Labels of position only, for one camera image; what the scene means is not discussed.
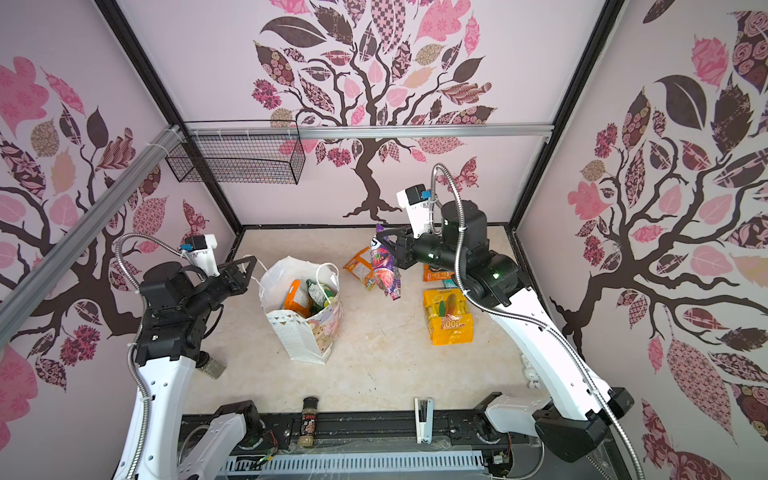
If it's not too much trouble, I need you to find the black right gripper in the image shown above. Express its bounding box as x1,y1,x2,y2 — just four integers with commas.
376,225,464,278

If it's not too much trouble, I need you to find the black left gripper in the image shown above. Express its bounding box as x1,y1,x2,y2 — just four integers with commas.
184,255,257,319

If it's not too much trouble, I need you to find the orange white snack packet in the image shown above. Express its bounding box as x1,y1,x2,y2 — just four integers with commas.
344,247,375,290

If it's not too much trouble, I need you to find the purple snack packet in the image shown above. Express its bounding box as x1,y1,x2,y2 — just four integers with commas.
370,225,401,301

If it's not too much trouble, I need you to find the green Fox's bag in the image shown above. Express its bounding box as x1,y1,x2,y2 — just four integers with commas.
306,279,335,315

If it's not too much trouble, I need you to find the white paper bag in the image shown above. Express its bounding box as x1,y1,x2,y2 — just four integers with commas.
256,256,343,365

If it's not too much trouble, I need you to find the pink yellow Fox's candy bag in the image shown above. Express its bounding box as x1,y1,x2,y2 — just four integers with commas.
282,279,312,318

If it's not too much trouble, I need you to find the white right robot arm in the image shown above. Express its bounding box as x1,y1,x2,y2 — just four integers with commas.
376,193,634,463

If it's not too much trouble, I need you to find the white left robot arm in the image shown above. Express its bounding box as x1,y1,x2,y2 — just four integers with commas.
114,256,265,479

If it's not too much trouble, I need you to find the yellow orange mango snack bag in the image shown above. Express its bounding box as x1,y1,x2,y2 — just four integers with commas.
423,288,474,346

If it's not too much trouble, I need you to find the orange snack packet far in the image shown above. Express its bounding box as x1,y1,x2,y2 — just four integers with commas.
423,265,454,282

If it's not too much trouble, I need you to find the small glass spice jar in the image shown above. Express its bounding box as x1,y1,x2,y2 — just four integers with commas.
196,351,226,379

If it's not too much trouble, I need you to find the spice bottle black cap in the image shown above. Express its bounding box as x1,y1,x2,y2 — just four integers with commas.
298,396,319,448

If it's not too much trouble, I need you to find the small white figurine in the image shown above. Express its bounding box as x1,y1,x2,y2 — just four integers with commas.
521,354,542,389

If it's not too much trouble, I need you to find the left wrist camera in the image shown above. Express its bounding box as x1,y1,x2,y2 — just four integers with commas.
180,234,219,277

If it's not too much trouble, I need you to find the black wire basket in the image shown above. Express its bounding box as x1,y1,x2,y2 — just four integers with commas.
165,119,306,185

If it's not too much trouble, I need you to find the back aluminium rail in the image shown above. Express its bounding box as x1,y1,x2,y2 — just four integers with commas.
187,123,554,140

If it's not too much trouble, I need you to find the aluminium rail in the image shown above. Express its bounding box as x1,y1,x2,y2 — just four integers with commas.
187,123,554,140
1,125,182,345

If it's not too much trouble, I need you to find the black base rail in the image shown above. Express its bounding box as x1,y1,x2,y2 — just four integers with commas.
161,407,631,480

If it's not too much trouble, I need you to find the left aluminium rail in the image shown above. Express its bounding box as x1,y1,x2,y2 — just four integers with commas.
1,125,182,345

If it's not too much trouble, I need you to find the white slotted cable duct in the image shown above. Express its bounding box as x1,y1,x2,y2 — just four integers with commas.
220,451,485,477

